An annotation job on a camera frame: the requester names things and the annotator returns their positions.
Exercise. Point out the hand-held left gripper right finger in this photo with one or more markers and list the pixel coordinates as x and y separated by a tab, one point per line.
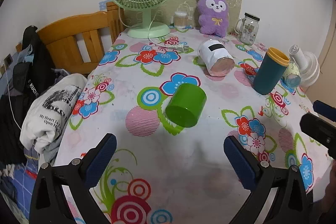
240	161

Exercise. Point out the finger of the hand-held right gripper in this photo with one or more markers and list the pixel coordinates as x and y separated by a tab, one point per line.
319	129
325	108

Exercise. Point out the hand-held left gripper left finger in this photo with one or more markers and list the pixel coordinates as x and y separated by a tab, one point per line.
101	158

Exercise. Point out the green plastic cup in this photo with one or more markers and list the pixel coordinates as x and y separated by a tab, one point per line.
187	99

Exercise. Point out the small white fan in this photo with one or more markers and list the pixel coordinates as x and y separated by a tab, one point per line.
309	69

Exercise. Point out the small speckled bottle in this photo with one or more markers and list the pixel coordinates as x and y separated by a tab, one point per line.
291	72

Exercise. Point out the floral tablecloth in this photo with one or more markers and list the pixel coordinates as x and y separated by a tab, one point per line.
183	161

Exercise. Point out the teal tumbler with yellow lid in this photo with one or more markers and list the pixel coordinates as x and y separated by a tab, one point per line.
267	74

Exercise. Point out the white printed shirt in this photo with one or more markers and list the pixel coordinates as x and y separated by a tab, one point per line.
52	108

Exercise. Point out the blue plaid bedding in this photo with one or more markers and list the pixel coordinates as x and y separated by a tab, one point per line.
18	182

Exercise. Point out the white wrapped canister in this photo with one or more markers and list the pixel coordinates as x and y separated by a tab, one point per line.
210	56

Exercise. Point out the glass jar mug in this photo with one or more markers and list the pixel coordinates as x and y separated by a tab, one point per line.
248	29

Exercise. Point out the black jacket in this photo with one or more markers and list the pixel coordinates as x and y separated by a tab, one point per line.
34	69

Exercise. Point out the purple plush toy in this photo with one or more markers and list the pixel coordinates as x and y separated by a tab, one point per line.
212	22

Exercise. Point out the cotton swab container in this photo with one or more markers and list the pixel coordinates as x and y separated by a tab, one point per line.
181	20

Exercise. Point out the blue paper sheet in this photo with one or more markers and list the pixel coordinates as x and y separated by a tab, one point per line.
103	5

